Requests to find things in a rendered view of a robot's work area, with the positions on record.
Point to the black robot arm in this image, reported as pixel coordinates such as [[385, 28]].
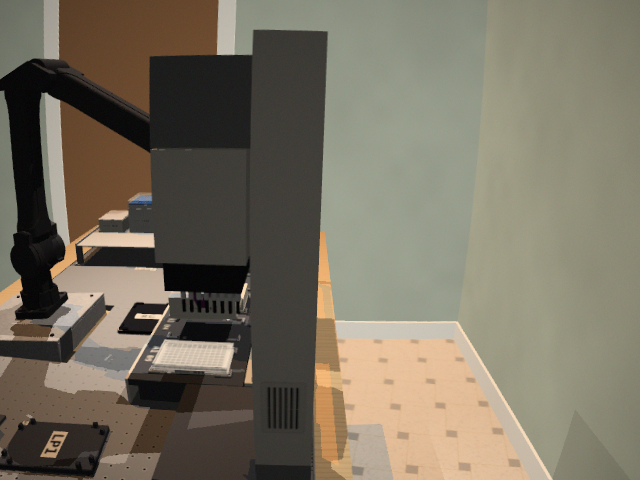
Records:
[[34, 252]]

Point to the white translucent plate lid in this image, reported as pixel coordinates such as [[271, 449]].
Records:
[[194, 355]]

